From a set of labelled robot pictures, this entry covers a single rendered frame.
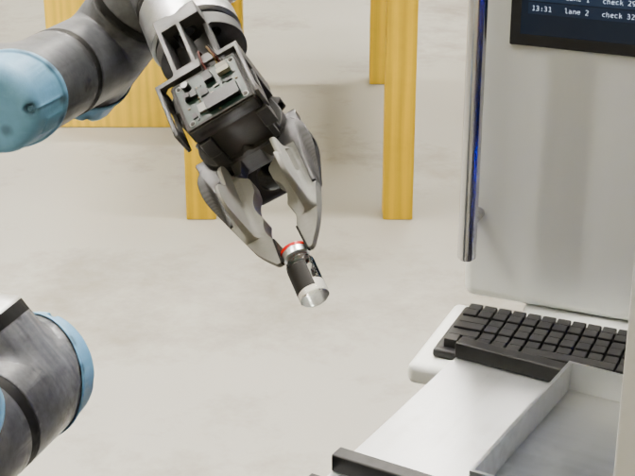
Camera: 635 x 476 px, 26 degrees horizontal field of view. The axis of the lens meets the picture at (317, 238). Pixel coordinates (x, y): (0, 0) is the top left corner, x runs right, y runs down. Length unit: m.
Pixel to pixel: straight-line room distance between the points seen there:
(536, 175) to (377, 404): 1.52
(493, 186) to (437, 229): 2.42
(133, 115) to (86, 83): 4.15
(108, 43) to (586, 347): 0.84
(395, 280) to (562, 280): 2.05
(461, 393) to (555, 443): 0.14
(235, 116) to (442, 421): 0.58
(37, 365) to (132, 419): 1.90
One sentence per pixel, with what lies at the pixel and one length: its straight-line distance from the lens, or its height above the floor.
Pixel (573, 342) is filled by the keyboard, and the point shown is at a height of 0.83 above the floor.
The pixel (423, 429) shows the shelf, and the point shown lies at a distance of 1.47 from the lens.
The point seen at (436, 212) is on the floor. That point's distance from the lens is 4.42.
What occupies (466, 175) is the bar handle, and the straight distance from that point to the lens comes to 1.82.
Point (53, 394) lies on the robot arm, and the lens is 1.36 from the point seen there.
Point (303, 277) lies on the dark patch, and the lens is 0.96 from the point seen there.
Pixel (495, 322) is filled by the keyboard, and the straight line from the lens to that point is 1.82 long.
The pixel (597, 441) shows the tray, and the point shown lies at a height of 0.88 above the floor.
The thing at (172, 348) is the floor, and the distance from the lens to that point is 3.57.
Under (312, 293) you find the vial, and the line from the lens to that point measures 0.96.
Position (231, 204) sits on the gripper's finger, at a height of 1.26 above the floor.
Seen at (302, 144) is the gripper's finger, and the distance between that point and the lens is 1.03.
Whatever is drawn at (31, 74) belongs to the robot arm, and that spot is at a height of 1.34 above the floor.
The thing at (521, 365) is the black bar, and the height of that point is 0.89.
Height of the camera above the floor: 1.62
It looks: 23 degrees down
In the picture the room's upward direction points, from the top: straight up
